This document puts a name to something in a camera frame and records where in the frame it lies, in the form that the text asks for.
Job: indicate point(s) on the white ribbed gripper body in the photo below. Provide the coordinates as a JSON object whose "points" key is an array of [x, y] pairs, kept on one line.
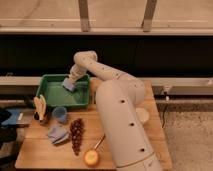
{"points": [[76, 72]]}

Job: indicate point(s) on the blue sponge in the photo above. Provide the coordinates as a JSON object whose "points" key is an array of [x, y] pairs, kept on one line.
{"points": [[68, 84]]}

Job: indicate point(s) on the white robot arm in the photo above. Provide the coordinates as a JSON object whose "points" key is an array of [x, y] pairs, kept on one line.
{"points": [[116, 99]]}

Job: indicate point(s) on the green plastic tray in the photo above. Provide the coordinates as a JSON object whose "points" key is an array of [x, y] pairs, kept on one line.
{"points": [[56, 94]]}

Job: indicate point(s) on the blue plastic cup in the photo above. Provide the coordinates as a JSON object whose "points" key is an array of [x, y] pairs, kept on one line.
{"points": [[60, 114]]}

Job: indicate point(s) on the yellow banana toy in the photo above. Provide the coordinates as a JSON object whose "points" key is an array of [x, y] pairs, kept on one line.
{"points": [[40, 105]]}

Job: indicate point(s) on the dark red grape bunch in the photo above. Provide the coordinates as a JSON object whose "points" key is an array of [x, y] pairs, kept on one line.
{"points": [[77, 130]]}

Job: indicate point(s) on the blue folded cloth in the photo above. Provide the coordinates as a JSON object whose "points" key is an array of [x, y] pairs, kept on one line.
{"points": [[57, 134]]}

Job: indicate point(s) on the wooden table board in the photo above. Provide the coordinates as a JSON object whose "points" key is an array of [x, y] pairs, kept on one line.
{"points": [[38, 153]]}

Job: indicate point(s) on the blue object at left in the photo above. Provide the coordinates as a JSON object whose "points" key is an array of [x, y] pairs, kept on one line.
{"points": [[10, 117]]}

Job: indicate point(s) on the yellow ladle spoon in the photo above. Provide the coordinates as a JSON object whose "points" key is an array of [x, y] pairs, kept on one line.
{"points": [[91, 157]]}

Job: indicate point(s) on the left metal window post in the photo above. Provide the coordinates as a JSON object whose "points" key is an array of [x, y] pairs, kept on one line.
{"points": [[84, 15]]}

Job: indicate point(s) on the metal window post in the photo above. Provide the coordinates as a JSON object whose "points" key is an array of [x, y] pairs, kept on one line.
{"points": [[84, 15], [148, 15]]}

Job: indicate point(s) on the right metal window post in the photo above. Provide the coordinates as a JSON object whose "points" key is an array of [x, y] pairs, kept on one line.
{"points": [[148, 15]]}

